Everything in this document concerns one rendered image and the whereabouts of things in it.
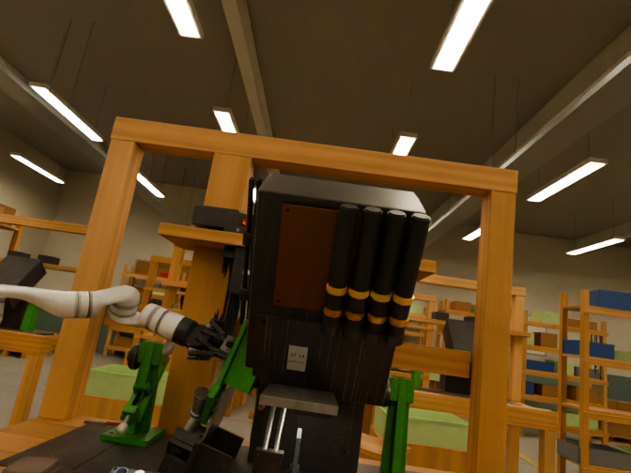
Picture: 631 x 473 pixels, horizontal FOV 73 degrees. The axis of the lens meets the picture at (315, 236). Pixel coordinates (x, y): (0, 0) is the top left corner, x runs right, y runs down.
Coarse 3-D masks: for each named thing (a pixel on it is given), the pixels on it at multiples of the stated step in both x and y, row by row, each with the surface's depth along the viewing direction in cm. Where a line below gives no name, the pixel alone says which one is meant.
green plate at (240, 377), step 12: (240, 336) 106; (240, 348) 106; (228, 360) 104; (240, 360) 106; (228, 372) 105; (240, 372) 105; (252, 372) 105; (216, 384) 103; (228, 384) 104; (240, 384) 104; (252, 384) 104
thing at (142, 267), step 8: (136, 264) 1118; (144, 264) 1118; (160, 264) 1119; (136, 272) 1113; (144, 272) 1114; (160, 272) 1114; (168, 272) 1114; (136, 280) 1109; (144, 280) 1109; (136, 288) 1105; (528, 320) 1098; (528, 328) 1094; (536, 328) 1094; (544, 328) 1094; (528, 352) 1081; (536, 352) 1081; (544, 352) 1081
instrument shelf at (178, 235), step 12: (168, 228) 137; (180, 228) 137; (192, 228) 138; (204, 228) 138; (180, 240) 144; (192, 240) 140; (204, 240) 137; (216, 240) 137; (228, 240) 137; (240, 240) 137; (432, 264) 136; (420, 276) 145
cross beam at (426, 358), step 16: (400, 352) 150; (416, 352) 150; (432, 352) 150; (448, 352) 150; (464, 352) 150; (400, 368) 149; (416, 368) 149; (432, 368) 149; (448, 368) 149; (464, 368) 149
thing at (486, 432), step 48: (240, 192) 153; (96, 240) 149; (480, 240) 158; (96, 288) 145; (192, 288) 145; (480, 288) 151; (96, 336) 148; (480, 336) 145; (48, 384) 138; (192, 384) 139; (480, 384) 140; (480, 432) 136
